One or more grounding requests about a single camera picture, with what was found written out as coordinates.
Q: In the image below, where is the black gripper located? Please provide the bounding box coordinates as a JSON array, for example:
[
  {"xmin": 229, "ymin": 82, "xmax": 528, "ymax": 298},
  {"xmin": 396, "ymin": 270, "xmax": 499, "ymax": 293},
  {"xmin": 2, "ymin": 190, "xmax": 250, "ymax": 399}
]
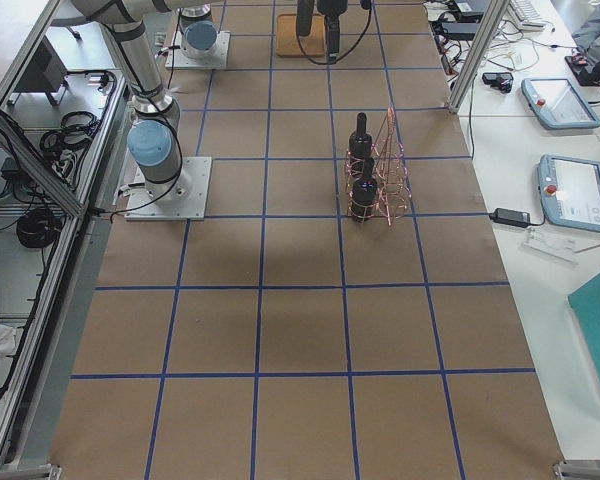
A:
[{"xmin": 316, "ymin": 0, "xmax": 348, "ymax": 64}]

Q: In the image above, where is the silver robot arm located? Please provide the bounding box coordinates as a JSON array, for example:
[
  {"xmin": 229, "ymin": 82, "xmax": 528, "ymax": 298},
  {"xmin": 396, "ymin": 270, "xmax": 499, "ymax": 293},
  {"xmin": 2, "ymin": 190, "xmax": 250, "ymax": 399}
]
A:
[
  {"xmin": 72, "ymin": 1, "xmax": 214, "ymax": 201},
  {"xmin": 178, "ymin": 4, "xmax": 218, "ymax": 58}
]

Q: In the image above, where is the wooden tray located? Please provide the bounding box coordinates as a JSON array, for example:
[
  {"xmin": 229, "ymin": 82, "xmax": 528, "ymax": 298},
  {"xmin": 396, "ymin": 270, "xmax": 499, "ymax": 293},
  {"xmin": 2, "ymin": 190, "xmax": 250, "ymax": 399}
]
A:
[{"xmin": 275, "ymin": 13, "xmax": 331, "ymax": 58}]

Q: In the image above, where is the teach pendant far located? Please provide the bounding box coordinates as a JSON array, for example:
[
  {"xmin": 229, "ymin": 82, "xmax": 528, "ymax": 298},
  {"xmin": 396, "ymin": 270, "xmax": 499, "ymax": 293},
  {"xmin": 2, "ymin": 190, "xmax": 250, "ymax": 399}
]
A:
[{"xmin": 521, "ymin": 78, "xmax": 600, "ymax": 130}]

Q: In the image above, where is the teach pendant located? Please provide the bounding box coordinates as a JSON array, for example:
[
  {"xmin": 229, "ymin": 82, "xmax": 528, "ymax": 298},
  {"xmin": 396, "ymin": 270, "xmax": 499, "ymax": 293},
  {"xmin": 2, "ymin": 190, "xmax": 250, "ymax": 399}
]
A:
[
  {"xmin": 537, "ymin": 154, "xmax": 600, "ymax": 233},
  {"xmin": 521, "ymin": 78, "xmax": 600, "ymax": 130}
]

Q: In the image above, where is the black power brick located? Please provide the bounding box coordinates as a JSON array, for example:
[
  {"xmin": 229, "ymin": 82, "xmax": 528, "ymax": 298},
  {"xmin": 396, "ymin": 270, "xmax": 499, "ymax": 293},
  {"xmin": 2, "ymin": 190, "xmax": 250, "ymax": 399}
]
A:
[{"xmin": 489, "ymin": 208, "xmax": 531, "ymax": 228}]

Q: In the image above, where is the teach pendant near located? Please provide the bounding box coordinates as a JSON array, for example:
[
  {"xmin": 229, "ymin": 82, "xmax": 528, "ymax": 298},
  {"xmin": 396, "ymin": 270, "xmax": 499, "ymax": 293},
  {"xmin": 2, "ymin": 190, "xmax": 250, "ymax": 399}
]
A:
[{"xmin": 537, "ymin": 154, "xmax": 600, "ymax": 233}]

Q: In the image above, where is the clear acrylic piece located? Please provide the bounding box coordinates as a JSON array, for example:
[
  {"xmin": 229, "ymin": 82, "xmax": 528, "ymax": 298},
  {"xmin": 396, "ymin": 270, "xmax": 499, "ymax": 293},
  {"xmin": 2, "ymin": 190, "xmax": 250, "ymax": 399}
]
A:
[{"xmin": 521, "ymin": 228, "xmax": 579, "ymax": 266}]

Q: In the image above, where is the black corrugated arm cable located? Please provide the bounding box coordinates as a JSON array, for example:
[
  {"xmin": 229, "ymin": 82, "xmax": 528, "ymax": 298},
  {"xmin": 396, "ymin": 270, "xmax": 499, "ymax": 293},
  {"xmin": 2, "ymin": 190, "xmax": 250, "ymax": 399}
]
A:
[{"xmin": 295, "ymin": 0, "xmax": 374, "ymax": 65}]

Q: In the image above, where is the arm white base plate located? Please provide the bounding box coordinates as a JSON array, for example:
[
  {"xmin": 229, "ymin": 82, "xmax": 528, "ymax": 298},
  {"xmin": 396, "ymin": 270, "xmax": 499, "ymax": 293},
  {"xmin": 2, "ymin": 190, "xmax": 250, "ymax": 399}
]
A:
[
  {"xmin": 165, "ymin": 31, "xmax": 230, "ymax": 70},
  {"xmin": 124, "ymin": 157, "xmax": 212, "ymax": 221}
]

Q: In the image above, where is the aluminium frame post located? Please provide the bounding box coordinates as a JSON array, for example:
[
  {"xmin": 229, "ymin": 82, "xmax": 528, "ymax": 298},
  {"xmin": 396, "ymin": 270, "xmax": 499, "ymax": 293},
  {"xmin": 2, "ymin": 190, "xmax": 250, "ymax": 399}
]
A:
[{"xmin": 448, "ymin": 0, "xmax": 509, "ymax": 114}]

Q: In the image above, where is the copper wire bottle basket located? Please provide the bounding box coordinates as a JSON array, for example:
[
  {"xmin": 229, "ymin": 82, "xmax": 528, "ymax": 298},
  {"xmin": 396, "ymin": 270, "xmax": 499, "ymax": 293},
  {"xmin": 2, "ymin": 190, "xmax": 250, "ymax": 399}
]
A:
[{"xmin": 345, "ymin": 108, "xmax": 412, "ymax": 225}]

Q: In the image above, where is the aluminium frame rail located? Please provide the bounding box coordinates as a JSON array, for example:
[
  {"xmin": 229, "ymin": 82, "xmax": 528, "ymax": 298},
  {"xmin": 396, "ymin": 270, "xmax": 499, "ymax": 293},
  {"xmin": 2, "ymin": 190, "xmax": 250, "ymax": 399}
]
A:
[{"xmin": 0, "ymin": 1, "xmax": 125, "ymax": 465}]

